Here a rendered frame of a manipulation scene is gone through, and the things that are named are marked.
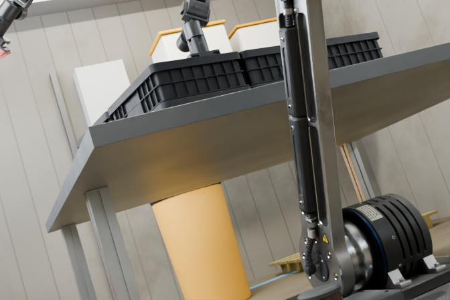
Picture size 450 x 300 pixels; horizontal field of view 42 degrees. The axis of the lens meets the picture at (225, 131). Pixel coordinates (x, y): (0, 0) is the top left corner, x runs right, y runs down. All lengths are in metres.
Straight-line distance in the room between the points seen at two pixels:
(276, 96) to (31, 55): 3.55
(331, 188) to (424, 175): 3.75
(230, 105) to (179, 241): 2.44
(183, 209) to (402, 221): 2.47
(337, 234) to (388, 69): 0.45
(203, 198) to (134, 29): 1.80
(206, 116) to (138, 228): 3.30
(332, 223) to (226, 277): 2.52
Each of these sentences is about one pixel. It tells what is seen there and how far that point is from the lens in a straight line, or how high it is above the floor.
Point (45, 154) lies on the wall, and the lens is 4.39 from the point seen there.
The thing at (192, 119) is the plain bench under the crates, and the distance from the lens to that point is 1.11.
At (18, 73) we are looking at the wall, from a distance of 4.55.
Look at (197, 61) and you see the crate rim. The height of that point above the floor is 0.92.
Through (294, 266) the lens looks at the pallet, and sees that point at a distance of 4.22.
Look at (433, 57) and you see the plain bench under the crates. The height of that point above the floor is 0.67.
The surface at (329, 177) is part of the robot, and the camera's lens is 1.01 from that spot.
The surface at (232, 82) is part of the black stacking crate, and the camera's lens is 1.70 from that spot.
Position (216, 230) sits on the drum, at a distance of 3.52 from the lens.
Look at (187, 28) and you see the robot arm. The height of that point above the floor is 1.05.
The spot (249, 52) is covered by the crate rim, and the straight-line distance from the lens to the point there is 1.76.
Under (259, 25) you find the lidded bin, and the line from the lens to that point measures 4.45.
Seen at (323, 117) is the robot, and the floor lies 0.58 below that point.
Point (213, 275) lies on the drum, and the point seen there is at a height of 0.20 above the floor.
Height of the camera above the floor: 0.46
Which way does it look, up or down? 9 degrees up
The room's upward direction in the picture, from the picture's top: 18 degrees counter-clockwise
